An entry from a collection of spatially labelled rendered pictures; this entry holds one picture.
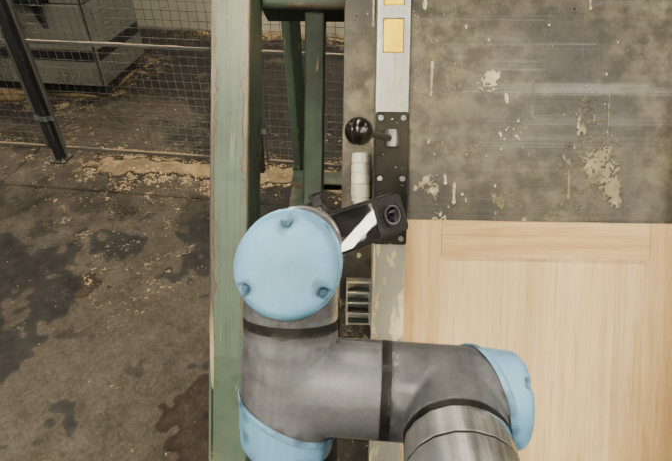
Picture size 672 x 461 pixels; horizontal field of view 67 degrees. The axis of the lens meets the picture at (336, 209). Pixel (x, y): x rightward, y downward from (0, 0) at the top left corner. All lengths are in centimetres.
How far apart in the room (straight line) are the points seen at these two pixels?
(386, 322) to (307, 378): 43
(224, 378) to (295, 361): 46
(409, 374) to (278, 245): 13
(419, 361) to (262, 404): 12
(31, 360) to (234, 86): 201
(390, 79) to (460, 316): 38
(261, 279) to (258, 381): 8
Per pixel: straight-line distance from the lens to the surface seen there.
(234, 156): 78
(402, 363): 39
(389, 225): 55
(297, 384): 39
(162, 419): 223
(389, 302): 80
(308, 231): 34
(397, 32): 81
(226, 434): 87
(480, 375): 40
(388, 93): 79
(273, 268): 35
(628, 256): 91
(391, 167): 77
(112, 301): 271
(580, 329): 91
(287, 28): 153
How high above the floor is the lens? 185
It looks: 38 degrees down
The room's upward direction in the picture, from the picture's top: straight up
